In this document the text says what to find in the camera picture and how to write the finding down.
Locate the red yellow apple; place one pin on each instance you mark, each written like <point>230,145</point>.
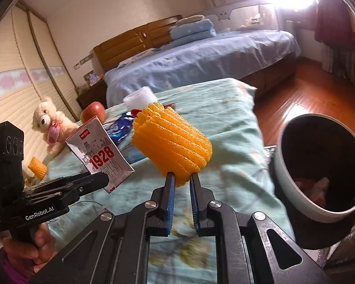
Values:
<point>92,110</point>

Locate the silver foil bag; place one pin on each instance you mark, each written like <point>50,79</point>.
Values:
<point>339,253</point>

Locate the white teddy bear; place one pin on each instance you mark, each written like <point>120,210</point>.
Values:
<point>55,126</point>

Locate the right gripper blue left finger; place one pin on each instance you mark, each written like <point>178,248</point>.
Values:
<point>169,195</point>

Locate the crumpled blue plastic bottle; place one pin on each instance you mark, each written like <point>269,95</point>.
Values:
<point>121,128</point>

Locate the dark red hanging coat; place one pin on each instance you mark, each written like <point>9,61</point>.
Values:
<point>333,25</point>

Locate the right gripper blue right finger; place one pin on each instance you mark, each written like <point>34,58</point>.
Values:
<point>199,205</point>

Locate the large orange foam net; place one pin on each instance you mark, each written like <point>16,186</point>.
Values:
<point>172,144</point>

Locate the teal floral bed sheet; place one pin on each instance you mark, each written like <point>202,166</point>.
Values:
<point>237,174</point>

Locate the red white milk carton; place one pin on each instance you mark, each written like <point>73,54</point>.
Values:
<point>93,146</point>

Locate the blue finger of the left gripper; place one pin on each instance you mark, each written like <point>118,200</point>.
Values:
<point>86,183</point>
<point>63,180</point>

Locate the framed photo on nightstand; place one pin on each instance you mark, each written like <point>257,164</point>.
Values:
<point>92,78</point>

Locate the grey round trash bin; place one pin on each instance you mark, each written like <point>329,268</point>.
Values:
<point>310,148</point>

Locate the blue bone-shaped wrapper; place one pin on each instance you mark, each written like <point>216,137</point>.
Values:
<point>132,154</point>

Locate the left hand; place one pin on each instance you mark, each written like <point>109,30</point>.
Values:
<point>30,258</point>

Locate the red plastic wrapper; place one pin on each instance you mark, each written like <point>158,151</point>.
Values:
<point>151,108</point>

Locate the grey bed guard rail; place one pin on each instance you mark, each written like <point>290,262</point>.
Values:
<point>244,16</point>

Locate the wooden headboard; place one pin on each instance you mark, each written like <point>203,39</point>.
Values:
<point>125,45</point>

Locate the blue bed sheet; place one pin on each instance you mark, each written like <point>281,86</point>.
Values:
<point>234,54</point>

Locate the folded blue quilt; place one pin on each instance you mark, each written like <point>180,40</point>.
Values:
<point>187,29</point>

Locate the dark wooden nightstand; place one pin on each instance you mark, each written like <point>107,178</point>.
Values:
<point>96,92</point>

